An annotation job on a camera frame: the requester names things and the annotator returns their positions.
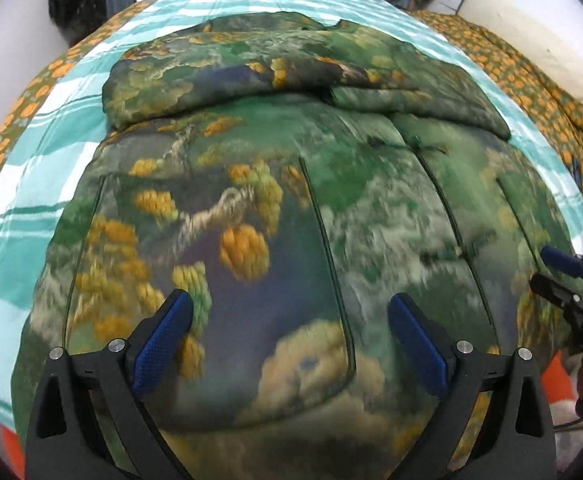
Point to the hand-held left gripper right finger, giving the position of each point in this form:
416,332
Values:
419,345

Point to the orange cloth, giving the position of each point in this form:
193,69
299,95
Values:
556,377

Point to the dark hanging coat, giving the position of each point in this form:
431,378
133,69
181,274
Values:
76,0

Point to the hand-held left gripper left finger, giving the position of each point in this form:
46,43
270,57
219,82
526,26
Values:
164,342

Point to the green landscape print padded jacket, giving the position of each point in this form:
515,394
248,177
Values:
371,185

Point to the cream pillow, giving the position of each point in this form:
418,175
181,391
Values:
531,25

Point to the white fluffy cloth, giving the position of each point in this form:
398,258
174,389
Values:
569,435

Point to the orange floral quilt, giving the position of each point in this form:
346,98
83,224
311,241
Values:
546,90

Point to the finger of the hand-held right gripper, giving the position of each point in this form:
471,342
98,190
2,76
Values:
561,260
554,290

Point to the teal white checked bed sheet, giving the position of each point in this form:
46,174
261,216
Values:
31,125

